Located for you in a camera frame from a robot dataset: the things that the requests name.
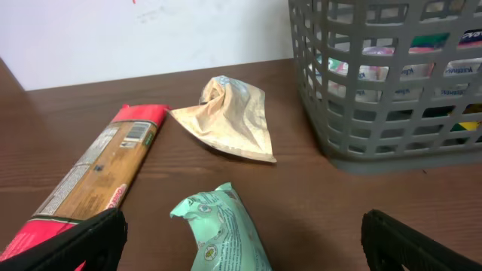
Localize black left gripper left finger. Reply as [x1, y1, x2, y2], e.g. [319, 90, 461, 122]
[1, 208, 128, 271]

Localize beige crumpled pouch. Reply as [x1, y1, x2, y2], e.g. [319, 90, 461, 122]
[169, 75, 276, 163]

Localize teal crumpled snack packet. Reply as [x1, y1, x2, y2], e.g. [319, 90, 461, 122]
[170, 182, 272, 271]

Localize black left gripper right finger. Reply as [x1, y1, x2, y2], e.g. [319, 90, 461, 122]
[361, 209, 481, 271]

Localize red orange spaghetti packet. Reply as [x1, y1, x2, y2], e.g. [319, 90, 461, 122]
[1, 104, 169, 263]

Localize grey plastic basket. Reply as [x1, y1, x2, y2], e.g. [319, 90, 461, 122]
[288, 0, 481, 173]

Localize tissue pocket pack bundle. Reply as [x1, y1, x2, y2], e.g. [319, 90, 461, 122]
[316, 29, 482, 102]

